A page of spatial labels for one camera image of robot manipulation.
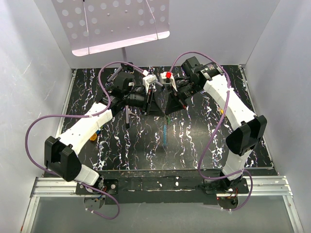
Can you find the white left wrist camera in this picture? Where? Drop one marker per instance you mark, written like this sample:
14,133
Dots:
148,80

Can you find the aluminium frame rail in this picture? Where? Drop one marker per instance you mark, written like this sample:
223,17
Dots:
53,187

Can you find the key with green tag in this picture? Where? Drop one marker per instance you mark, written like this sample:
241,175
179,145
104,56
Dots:
167,119

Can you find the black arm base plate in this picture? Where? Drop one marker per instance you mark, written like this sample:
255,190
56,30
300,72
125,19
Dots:
175,186

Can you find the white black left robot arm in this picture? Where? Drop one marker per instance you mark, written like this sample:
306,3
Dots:
61,153

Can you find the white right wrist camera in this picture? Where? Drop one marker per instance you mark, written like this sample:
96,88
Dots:
166,78

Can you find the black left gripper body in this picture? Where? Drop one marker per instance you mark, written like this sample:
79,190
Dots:
135,99

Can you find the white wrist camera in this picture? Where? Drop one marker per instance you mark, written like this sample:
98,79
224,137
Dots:
166,78
148,80

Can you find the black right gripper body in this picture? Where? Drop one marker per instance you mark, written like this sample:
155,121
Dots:
185,90

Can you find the colourful toy block car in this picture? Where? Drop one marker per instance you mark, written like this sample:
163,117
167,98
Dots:
95,135

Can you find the perforated music stand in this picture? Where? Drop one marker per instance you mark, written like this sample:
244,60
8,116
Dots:
94,26

